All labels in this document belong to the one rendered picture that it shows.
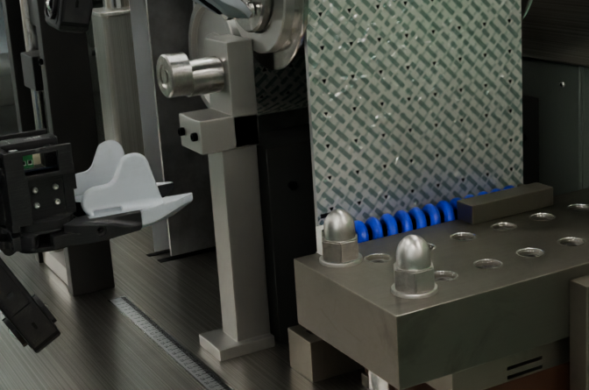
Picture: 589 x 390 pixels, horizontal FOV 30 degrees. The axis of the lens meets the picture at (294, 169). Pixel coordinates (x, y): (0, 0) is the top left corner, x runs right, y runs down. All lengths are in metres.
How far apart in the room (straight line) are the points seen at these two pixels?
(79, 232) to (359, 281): 0.22
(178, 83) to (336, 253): 0.21
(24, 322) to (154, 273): 0.46
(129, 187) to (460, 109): 0.34
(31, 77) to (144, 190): 0.43
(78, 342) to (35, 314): 0.28
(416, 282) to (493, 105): 0.29
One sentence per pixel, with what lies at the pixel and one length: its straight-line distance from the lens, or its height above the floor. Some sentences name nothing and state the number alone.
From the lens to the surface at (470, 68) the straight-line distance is 1.05.
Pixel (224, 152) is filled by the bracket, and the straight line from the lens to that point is 1.02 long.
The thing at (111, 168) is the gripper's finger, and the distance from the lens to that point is 0.93.
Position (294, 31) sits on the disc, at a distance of 0.96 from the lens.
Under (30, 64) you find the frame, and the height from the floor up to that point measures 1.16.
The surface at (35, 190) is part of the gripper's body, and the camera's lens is 0.86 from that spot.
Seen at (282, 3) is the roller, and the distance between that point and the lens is 0.95.
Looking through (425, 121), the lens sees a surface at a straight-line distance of 1.03.
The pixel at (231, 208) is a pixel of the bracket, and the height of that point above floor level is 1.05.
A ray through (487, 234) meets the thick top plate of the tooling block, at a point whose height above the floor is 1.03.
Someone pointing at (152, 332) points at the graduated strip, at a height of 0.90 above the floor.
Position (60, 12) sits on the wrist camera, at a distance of 0.90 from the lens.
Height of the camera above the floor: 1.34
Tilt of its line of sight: 15 degrees down
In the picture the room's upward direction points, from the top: 4 degrees counter-clockwise
